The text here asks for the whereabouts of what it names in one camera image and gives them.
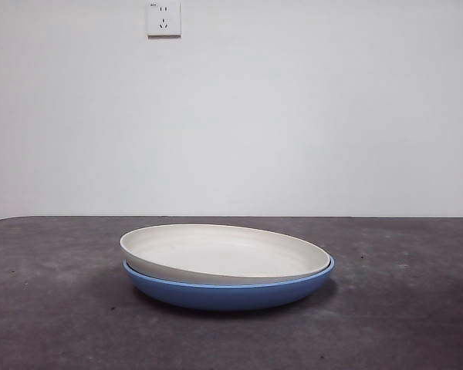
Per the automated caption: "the white round plate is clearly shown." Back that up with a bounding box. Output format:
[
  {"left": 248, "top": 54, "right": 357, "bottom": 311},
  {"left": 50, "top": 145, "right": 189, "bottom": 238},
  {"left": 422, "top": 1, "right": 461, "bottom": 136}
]
[{"left": 119, "top": 222, "right": 330, "bottom": 285}]

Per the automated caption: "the white wall socket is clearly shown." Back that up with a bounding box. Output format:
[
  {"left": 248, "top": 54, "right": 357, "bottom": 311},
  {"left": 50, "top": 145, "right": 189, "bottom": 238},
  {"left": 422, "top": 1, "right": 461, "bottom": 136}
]
[{"left": 146, "top": 0, "right": 181, "bottom": 39}]

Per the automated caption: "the blue round plate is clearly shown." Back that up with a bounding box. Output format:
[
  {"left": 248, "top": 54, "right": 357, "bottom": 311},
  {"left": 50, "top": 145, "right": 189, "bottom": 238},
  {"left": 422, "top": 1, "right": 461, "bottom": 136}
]
[{"left": 122, "top": 252, "right": 336, "bottom": 312}]

